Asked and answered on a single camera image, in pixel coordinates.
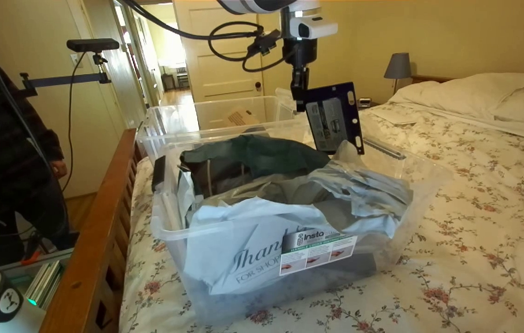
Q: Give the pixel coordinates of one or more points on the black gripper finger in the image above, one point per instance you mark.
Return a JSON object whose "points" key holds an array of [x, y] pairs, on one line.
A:
{"points": [[305, 80], [295, 84]]}

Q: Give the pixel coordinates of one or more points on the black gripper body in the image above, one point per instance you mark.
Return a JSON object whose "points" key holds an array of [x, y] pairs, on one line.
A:
{"points": [[299, 54]]}

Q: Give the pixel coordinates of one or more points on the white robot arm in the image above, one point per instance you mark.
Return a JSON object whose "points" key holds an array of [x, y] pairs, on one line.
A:
{"points": [[303, 27]]}

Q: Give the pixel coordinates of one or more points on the clear plastic bin with boxes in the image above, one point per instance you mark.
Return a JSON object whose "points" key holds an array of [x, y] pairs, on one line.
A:
{"points": [[221, 119]]}

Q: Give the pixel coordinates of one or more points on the grey remote on bed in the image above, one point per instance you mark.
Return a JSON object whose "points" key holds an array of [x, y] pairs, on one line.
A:
{"points": [[384, 149]]}

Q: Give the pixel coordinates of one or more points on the white panel door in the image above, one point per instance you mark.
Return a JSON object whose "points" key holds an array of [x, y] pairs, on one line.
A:
{"points": [[212, 76]]}

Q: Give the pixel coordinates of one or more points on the grey bedside lamp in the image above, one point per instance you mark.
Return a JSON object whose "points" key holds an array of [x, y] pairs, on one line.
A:
{"points": [[399, 69]]}

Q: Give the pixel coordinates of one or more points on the dark teal cloth bag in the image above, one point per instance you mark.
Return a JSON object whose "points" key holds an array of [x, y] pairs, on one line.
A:
{"points": [[218, 167]]}

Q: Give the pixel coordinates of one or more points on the clear plastic bin with bags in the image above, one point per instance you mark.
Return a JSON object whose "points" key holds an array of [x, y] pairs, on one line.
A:
{"points": [[373, 202]]}

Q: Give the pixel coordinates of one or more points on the white printed mailer bag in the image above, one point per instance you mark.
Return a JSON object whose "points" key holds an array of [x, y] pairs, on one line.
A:
{"points": [[236, 249]]}

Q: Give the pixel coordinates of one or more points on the white pillow near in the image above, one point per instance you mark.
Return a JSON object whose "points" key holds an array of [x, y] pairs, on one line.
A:
{"points": [[475, 97]]}

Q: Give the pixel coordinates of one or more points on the floral bedspread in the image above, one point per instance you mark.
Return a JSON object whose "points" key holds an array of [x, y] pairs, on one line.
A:
{"points": [[462, 273]]}

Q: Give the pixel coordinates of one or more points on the wooden bed footboard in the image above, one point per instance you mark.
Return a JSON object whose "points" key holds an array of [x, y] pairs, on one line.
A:
{"points": [[90, 293]]}

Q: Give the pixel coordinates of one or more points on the person in dark clothes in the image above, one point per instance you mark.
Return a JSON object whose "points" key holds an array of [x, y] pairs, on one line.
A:
{"points": [[31, 169]]}

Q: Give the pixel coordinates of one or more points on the camera on black stand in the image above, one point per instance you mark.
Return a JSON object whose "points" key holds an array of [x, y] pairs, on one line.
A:
{"points": [[81, 47]]}

